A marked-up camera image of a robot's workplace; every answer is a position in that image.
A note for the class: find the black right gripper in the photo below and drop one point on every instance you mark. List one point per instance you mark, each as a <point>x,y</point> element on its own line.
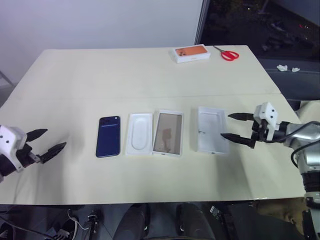
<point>259,132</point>

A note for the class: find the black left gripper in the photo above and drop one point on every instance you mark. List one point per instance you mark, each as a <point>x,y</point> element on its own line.
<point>26,156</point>

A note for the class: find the dark blue smartphone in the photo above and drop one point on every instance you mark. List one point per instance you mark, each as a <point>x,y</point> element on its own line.
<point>108,137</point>

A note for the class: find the white box with brown inside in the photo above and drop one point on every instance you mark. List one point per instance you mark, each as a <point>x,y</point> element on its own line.
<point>168,133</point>

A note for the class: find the white moulded insert tray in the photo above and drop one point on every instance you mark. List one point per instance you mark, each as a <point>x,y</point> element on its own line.
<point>139,135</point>

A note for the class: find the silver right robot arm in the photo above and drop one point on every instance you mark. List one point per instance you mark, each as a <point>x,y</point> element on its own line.
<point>306,150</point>

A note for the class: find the empty white box lid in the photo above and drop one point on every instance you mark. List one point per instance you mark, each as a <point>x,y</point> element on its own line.
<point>212,130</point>

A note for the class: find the white box with orange phone print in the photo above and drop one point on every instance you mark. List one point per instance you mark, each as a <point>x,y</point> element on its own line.
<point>191,53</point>

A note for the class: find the dark grey bench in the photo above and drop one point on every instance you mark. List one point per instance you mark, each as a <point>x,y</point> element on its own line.
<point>287,80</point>

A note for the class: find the crumpled white tissue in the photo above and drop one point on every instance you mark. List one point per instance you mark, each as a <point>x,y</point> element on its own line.
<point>295,69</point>
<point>282,67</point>

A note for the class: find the dark rounded shape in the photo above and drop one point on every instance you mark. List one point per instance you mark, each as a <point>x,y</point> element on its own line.
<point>133,222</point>
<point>195,222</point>

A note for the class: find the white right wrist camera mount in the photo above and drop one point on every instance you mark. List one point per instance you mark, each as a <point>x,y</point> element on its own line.
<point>266,112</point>

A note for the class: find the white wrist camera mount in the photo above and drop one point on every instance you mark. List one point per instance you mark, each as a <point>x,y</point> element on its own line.
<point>266,112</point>
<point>10,142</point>

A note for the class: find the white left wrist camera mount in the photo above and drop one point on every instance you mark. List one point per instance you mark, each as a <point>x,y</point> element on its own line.
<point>10,142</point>

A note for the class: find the black clamp bracket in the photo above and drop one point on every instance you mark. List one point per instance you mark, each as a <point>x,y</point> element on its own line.
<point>93,221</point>
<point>222,220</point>

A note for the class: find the grey window frame post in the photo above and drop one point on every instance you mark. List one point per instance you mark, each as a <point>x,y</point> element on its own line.
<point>201,22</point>

